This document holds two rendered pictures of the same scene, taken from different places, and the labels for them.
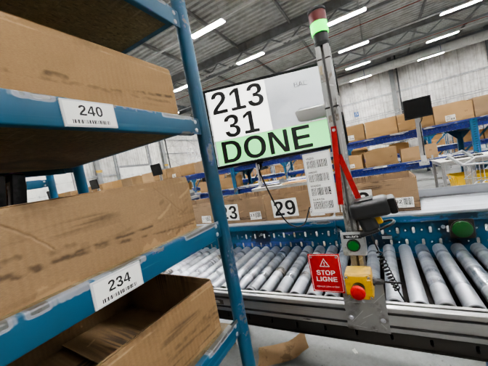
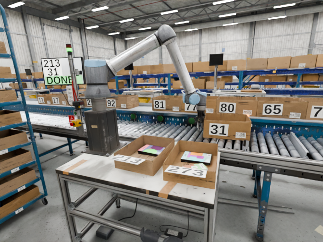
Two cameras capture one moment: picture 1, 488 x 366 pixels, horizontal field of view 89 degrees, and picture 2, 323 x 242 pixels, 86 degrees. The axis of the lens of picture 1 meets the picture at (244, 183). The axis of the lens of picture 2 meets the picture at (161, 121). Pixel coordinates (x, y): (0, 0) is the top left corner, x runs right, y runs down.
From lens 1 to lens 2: 1.64 m
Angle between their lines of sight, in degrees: 12
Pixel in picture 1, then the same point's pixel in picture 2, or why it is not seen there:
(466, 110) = (242, 65)
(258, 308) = (59, 131)
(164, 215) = (6, 97)
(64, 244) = not seen: outside the picture
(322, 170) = (70, 91)
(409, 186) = (125, 100)
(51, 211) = not seen: outside the picture
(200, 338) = (15, 121)
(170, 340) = (6, 118)
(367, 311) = (80, 131)
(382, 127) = (201, 66)
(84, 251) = not seen: outside the picture
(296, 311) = (67, 131)
